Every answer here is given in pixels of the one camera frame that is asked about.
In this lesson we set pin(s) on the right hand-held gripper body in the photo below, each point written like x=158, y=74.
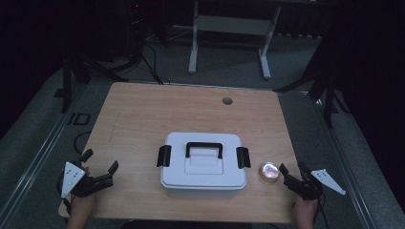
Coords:
x=305, y=189

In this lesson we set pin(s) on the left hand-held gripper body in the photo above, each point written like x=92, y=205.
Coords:
x=74, y=178

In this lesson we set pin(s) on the person's right hand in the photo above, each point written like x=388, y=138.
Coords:
x=305, y=210

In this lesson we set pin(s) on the person's left hand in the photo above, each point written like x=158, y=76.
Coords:
x=82, y=206

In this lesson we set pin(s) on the black metal stand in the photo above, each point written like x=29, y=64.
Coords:
x=329, y=92
x=66, y=86

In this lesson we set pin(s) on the person's dark clothing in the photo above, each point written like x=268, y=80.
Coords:
x=187, y=225

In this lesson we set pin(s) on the dark equipment tower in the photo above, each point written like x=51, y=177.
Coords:
x=133, y=28

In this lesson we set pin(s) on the black square floor frame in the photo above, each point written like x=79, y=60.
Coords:
x=79, y=119

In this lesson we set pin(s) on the metal floor rail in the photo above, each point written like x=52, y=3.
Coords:
x=347, y=165
x=38, y=156

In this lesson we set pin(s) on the white metal desk frame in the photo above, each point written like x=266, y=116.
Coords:
x=234, y=25

